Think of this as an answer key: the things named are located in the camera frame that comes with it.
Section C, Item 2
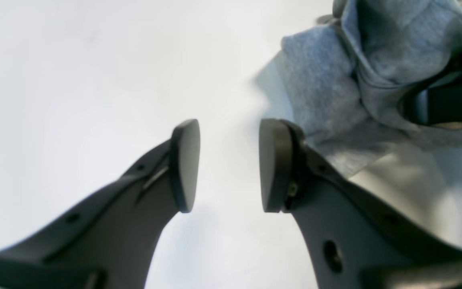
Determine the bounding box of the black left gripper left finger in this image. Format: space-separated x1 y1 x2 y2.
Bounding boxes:
0 119 201 289

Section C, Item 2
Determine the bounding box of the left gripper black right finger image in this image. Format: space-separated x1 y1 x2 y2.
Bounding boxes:
401 54 462 127

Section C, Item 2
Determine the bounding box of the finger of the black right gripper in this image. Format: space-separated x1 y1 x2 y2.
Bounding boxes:
259 118 462 289

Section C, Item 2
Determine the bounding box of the grey T-shirt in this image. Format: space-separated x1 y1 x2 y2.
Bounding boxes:
279 0 462 177

